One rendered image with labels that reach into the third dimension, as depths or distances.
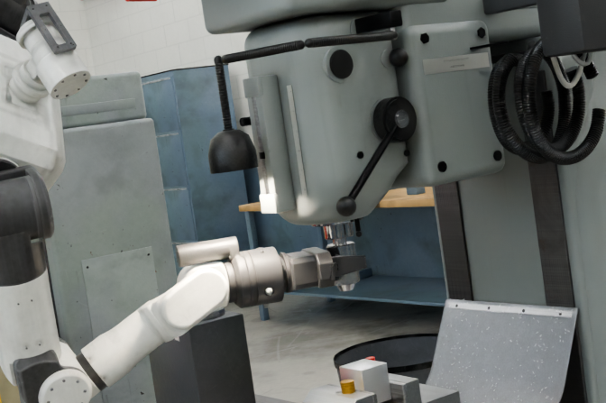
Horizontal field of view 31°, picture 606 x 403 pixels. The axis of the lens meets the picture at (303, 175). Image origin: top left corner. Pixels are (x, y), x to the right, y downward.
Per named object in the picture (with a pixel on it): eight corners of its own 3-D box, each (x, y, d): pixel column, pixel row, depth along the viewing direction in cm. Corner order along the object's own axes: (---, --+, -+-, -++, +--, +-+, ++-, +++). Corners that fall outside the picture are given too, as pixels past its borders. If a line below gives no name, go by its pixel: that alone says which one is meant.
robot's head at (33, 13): (35, 85, 159) (48, 53, 154) (7, 41, 162) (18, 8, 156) (72, 74, 163) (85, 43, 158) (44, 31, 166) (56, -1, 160)
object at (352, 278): (325, 285, 175) (321, 251, 175) (349, 279, 177) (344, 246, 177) (342, 287, 171) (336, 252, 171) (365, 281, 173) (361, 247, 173)
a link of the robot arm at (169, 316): (237, 293, 164) (166, 348, 161) (227, 288, 173) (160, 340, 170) (212, 259, 163) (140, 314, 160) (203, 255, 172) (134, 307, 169)
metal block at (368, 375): (366, 407, 170) (361, 370, 170) (344, 402, 175) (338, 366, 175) (391, 398, 173) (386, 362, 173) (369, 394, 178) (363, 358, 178)
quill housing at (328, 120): (333, 228, 160) (303, 13, 158) (254, 228, 176) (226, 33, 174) (426, 206, 171) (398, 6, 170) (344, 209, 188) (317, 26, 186)
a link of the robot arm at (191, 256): (262, 308, 166) (189, 321, 163) (249, 301, 177) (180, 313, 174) (252, 235, 166) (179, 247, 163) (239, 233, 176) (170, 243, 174)
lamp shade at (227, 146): (200, 175, 161) (194, 133, 160) (232, 169, 166) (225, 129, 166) (237, 170, 156) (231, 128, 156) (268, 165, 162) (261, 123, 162)
